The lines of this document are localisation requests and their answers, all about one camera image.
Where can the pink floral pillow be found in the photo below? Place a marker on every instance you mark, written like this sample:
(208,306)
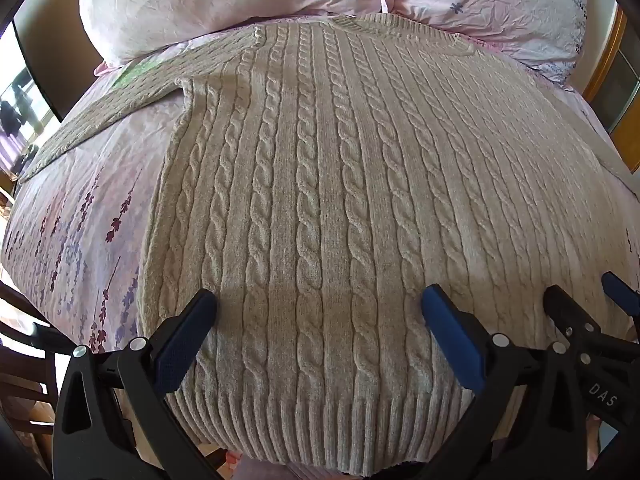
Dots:
(495,5)
(210,0)

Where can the wooden bedside cabinet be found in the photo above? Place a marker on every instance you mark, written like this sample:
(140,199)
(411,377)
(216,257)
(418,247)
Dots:
(607,62)

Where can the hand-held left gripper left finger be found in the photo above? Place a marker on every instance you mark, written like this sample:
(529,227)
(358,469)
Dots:
(184,341)

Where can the pink floral bed sheet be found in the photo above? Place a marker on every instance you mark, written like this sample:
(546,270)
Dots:
(90,200)

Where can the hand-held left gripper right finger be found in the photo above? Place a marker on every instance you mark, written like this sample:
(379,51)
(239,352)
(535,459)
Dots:
(451,331)

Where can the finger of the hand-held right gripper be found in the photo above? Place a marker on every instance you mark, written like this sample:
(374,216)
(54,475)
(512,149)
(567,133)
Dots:
(622,291)
(567,310)

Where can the window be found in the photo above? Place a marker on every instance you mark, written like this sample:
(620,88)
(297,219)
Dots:
(20,110)

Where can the dark wooden chair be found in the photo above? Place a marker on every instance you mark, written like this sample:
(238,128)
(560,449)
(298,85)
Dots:
(20,360)

